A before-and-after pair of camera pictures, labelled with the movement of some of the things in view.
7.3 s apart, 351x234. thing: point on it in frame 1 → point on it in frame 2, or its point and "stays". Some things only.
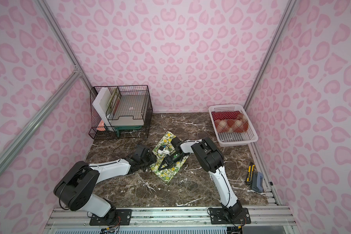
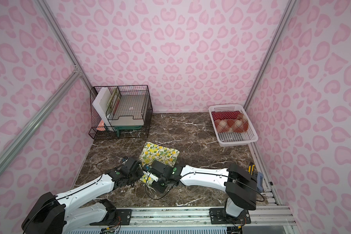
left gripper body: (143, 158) → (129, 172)
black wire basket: (120, 112) stays
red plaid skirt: (239, 125) stays
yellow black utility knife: (250, 170) stays
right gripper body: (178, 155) → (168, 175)
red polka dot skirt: (217, 115) stays
